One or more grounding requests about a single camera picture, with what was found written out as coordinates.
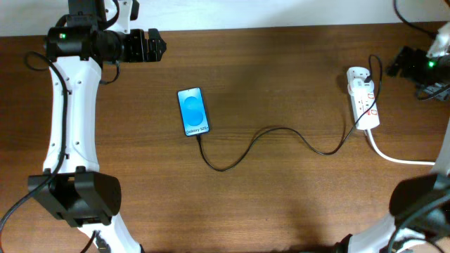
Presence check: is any blue screen Galaxy smartphone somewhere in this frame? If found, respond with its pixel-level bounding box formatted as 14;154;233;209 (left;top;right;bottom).
177;87;210;137

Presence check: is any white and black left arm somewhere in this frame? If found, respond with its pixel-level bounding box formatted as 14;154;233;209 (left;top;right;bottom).
28;0;166;252

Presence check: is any white power strip cord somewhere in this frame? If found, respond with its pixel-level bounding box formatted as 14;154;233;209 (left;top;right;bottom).
365;128;437;166

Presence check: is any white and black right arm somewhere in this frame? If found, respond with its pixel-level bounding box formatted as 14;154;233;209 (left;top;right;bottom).
332;46;449;253

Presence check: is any white power strip socket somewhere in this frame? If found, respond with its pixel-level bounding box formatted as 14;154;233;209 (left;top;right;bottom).
347;67;380;131

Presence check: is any black USB charging cable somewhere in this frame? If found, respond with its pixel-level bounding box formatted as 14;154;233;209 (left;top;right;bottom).
195;54;383;173

